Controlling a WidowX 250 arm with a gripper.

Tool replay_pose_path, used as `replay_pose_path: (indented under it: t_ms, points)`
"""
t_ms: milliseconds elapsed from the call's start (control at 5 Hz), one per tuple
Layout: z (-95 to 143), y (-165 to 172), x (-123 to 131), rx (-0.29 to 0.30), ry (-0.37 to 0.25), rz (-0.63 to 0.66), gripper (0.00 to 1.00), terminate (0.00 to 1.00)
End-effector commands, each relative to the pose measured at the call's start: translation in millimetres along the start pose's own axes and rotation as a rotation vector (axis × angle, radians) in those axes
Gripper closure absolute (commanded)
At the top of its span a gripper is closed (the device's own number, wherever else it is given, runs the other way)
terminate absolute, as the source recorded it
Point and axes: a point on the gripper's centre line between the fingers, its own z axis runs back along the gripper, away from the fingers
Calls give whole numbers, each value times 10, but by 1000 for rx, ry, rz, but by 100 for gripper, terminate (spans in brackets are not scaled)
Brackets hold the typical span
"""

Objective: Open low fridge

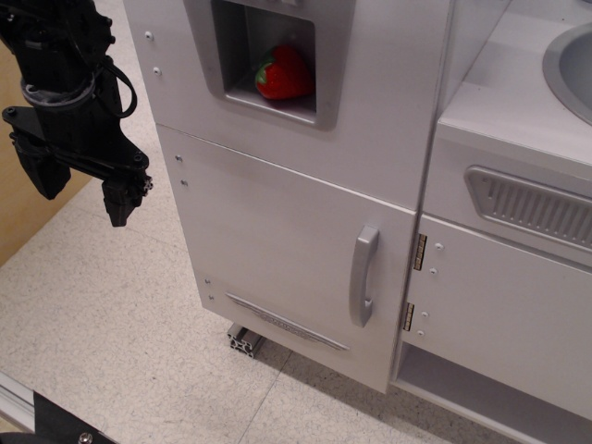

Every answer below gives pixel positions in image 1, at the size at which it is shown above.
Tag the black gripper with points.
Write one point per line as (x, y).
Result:
(86, 136)

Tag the white low fridge door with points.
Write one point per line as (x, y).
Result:
(272, 250)

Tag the grey fridge door handle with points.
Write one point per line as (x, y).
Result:
(365, 248)

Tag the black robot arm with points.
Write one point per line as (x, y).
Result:
(61, 50)

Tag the white toy fridge cabinet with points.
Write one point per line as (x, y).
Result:
(343, 91)

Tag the plywood panel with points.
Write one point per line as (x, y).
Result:
(34, 186)

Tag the grey ice dispenser recess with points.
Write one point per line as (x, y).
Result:
(232, 38)

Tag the aluminium extrusion foot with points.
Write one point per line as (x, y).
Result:
(244, 340)

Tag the red toy strawberry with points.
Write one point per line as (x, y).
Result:
(283, 75)

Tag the upper brass hinge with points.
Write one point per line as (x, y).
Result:
(419, 251)

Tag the brass hinge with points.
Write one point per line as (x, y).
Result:
(419, 251)
(408, 317)

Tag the lower brass hinge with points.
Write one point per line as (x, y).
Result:
(408, 317)

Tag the white toy kitchen counter unit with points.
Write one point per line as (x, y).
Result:
(505, 117)

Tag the white right cabinet door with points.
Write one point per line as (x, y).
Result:
(517, 317)

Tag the grey vent panel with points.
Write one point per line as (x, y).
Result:
(529, 206)

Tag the grey toy sink basin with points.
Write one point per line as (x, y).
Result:
(567, 70)

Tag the aluminium rail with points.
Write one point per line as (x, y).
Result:
(17, 404)

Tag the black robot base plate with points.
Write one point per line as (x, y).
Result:
(53, 422)

